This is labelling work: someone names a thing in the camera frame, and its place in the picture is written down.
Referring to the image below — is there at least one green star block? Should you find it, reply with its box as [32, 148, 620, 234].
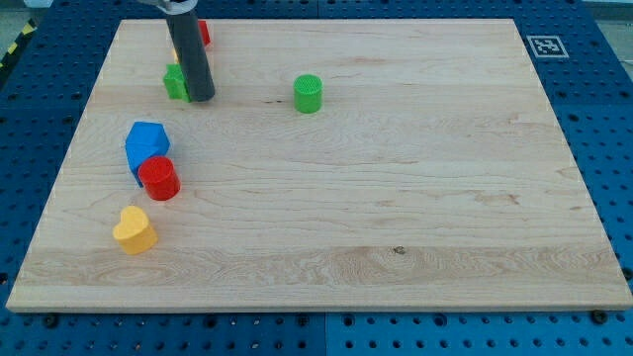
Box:
[163, 63, 191, 103]

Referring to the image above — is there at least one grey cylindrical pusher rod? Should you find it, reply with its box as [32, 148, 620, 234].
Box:
[166, 10, 216, 102]

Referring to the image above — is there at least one yellow heart block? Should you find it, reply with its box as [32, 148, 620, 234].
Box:
[113, 206, 158, 255]

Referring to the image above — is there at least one red cylinder block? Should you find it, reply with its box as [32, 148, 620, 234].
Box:
[138, 156, 181, 201]

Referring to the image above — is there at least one red block behind rod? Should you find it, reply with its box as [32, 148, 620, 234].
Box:
[198, 20, 212, 46]

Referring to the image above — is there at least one green cylinder block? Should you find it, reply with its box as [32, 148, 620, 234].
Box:
[293, 74, 323, 114]

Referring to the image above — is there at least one white fiducial marker tag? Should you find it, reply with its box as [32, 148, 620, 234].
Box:
[527, 35, 569, 58]

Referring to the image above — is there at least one blue pentagon block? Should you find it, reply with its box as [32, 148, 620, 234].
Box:
[125, 122, 170, 187]

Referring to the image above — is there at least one wooden board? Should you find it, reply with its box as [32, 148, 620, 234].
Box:
[7, 19, 632, 313]

